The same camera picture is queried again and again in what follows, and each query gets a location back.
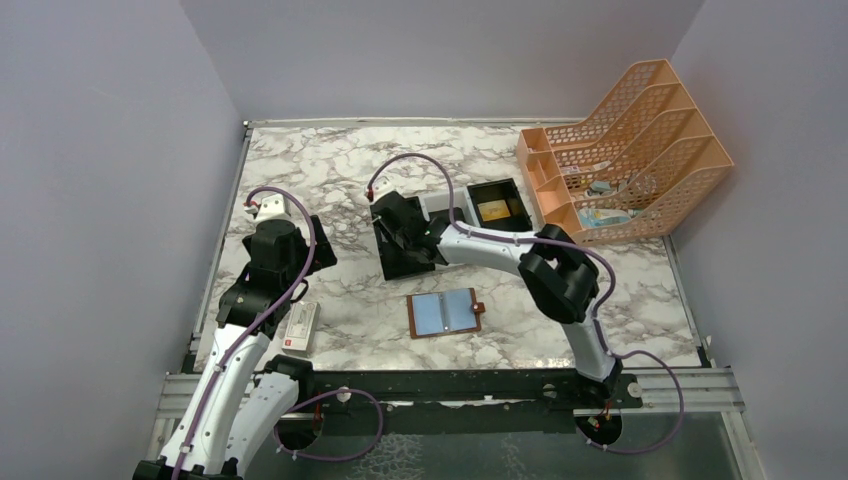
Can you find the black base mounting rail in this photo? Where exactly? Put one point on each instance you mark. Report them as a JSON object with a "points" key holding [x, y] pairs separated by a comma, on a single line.
{"points": [[299, 403]]}

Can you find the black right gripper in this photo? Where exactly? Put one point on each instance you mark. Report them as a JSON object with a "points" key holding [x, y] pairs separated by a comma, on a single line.
{"points": [[395, 249]]}

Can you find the small white red box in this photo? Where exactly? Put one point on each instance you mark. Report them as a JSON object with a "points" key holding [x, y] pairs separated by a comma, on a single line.
{"points": [[300, 327]]}

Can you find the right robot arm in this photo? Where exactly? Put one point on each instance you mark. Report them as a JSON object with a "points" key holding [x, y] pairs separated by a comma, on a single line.
{"points": [[560, 277]]}

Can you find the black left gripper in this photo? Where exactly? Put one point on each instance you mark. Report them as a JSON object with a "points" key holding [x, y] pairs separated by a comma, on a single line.
{"points": [[323, 255]]}

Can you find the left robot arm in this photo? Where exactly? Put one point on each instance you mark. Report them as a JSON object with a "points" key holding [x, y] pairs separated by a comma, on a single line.
{"points": [[221, 430]]}

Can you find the peach plastic desk organizer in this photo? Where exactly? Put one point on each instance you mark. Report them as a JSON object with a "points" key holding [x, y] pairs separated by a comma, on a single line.
{"points": [[633, 169]]}

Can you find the black and white card tray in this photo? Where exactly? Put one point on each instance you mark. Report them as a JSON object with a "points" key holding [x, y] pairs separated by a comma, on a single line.
{"points": [[461, 244]]}

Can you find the gold card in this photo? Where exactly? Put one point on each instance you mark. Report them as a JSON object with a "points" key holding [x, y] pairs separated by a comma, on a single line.
{"points": [[493, 210]]}

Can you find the brown leather card holder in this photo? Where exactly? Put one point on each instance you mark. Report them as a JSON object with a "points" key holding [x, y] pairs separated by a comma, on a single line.
{"points": [[449, 312]]}

